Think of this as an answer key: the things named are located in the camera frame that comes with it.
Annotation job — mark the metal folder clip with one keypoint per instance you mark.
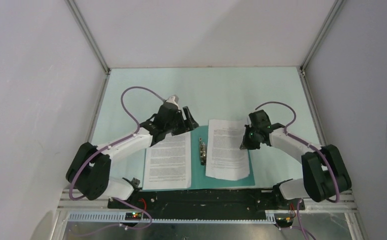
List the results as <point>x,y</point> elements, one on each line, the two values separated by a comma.
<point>202,152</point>

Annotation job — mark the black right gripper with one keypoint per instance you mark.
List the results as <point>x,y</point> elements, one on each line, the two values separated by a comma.
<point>246,144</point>

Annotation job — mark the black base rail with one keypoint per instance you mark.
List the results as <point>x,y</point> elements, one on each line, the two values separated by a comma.
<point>212,204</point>

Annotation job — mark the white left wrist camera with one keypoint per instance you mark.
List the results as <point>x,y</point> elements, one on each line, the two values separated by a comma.
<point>173,99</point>

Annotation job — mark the aluminium frame post left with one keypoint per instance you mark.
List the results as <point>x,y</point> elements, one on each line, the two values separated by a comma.
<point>86,32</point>

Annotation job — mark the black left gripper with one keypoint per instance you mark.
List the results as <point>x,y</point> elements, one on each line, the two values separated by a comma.
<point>189,124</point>

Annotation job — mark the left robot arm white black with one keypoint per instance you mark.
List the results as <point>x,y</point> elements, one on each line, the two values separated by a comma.
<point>89,171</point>

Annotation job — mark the white slotted cable duct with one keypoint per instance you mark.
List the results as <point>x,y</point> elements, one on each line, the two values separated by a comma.
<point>123,217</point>

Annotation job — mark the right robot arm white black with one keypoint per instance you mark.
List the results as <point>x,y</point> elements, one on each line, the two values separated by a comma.
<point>324,174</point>

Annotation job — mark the printed paper sheet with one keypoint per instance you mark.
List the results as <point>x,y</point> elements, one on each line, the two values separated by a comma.
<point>168,164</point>
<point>225,160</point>

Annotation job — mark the aluminium frame post right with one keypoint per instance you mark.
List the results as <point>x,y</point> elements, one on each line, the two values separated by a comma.
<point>321,34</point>

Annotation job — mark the aluminium frame post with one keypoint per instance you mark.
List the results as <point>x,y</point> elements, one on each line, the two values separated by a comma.
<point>321,34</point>
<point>86,32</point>

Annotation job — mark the teal file folder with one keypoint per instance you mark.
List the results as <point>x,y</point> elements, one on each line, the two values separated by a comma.
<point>199,180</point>

